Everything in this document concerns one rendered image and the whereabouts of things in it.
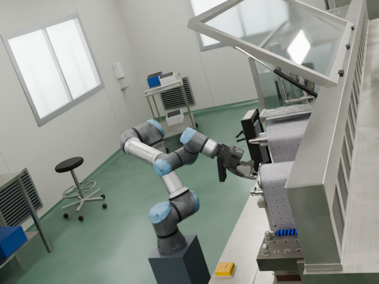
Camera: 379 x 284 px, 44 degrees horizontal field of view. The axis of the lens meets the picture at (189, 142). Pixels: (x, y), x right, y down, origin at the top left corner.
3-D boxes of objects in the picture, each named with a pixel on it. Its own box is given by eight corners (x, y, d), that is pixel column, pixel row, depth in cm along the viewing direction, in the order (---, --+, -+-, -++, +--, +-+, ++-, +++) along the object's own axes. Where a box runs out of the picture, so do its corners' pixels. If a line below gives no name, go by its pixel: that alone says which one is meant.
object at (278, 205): (274, 232, 204) (264, 194, 199) (330, 229, 194) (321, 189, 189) (274, 233, 204) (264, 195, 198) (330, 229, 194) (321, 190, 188)
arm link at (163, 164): (107, 134, 238) (158, 160, 200) (126, 126, 243) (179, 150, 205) (114, 154, 243) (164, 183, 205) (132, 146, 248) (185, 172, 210)
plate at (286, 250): (267, 248, 204) (264, 236, 202) (365, 243, 187) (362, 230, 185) (259, 271, 190) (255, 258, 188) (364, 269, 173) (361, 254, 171)
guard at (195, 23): (253, -4, 264) (258, -17, 260) (347, 35, 255) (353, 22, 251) (180, 39, 167) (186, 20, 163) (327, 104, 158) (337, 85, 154)
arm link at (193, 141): (185, 133, 212) (189, 122, 205) (207, 145, 211) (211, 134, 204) (177, 145, 208) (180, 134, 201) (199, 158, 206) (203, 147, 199)
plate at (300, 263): (303, 283, 185) (297, 259, 182) (329, 282, 181) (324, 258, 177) (302, 287, 183) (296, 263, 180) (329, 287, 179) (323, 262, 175)
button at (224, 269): (220, 266, 214) (219, 262, 213) (235, 266, 211) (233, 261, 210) (216, 276, 208) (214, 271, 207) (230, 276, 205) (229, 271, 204)
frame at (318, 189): (357, 23, 369) (352, -6, 362) (369, 20, 366) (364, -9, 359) (305, 271, 107) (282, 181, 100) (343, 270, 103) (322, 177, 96)
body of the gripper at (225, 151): (241, 158, 197) (216, 145, 198) (233, 174, 201) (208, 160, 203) (246, 151, 203) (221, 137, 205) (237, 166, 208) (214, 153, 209)
